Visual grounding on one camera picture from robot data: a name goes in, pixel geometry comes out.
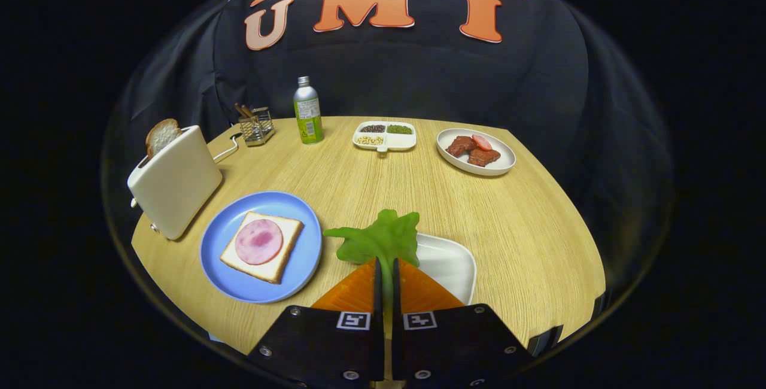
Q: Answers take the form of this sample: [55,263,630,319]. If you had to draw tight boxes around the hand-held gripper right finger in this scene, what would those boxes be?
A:
[391,257,536,389]

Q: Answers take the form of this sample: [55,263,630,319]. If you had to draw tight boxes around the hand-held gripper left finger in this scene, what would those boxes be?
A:
[247,257,385,389]

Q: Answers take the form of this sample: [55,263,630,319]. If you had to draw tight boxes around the green lettuce leaf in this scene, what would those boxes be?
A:
[323,209,421,312]

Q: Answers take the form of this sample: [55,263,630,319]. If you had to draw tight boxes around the rounded toasted bread slice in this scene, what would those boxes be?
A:
[145,118,183,159]

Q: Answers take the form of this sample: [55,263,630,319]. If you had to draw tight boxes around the white rectangular plate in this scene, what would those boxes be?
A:
[395,233,478,306]

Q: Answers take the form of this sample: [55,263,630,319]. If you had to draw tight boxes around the square white bread slice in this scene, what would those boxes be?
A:
[220,211,304,285]

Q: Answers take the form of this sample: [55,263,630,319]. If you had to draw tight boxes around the pink ham slice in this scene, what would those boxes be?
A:
[234,219,284,266]

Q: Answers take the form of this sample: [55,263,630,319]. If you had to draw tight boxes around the blue plate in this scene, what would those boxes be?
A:
[200,191,323,304]

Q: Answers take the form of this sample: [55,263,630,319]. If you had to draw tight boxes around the brown meat piece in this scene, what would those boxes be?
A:
[467,147,501,167]
[446,135,478,157]

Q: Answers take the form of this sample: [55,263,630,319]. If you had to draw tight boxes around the white round plate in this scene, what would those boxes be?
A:
[436,128,516,176]

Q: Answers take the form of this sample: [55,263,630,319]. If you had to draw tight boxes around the white divided dish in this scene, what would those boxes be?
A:
[352,121,417,154]

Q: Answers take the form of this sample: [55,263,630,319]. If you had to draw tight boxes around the white toaster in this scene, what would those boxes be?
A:
[127,125,223,241]

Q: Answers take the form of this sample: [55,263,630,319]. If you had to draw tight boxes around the silver green bottle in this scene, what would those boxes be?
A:
[293,76,324,145]

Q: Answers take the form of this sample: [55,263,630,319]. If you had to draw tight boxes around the white toaster cable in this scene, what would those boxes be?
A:
[212,133,240,164]

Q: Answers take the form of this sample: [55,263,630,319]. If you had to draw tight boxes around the wire mesh basket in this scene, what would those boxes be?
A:
[238,107,276,147]

